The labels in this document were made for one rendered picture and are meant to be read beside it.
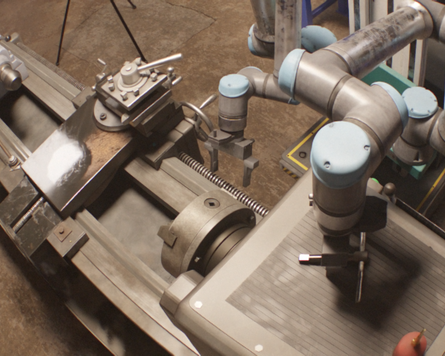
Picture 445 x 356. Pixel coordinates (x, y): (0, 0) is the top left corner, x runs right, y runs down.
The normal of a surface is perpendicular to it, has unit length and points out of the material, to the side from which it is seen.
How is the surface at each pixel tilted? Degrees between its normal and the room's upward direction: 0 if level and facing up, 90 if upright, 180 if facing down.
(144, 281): 48
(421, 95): 5
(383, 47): 59
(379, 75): 90
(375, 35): 22
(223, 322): 0
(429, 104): 5
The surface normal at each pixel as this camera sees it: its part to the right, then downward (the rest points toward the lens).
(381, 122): 0.25, -0.25
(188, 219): -0.24, -0.43
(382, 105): -0.01, -0.48
